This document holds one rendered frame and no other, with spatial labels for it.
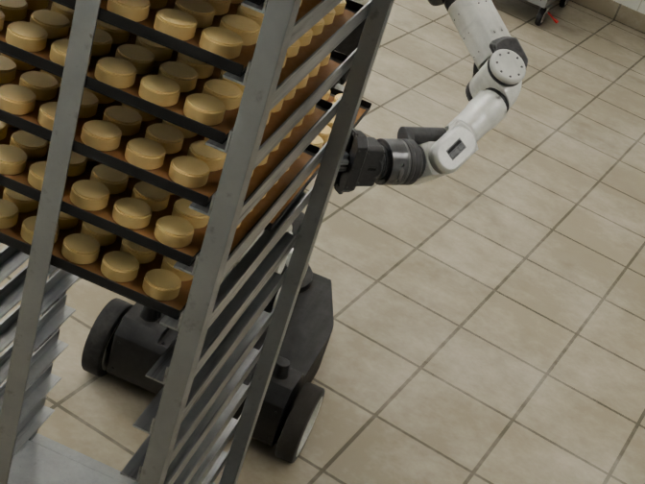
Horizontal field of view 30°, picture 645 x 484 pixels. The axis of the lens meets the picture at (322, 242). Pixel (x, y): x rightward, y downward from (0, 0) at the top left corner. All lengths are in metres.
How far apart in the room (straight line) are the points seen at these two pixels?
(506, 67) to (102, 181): 1.06
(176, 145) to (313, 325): 1.69
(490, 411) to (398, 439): 0.35
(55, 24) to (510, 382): 2.30
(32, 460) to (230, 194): 1.31
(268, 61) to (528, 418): 2.27
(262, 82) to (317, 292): 2.00
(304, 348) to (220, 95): 1.68
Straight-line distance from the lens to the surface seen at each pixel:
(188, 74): 1.54
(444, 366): 3.55
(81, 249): 1.65
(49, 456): 2.67
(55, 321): 2.44
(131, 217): 1.57
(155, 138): 1.57
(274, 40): 1.37
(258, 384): 2.35
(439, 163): 2.28
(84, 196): 1.59
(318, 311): 3.27
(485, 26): 2.51
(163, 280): 1.62
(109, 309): 3.02
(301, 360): 3.08
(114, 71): 1.50
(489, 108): 2.41
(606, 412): 3.68
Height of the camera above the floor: 1.97
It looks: 30 degrees down
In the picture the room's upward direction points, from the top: 18 degrees clockwise
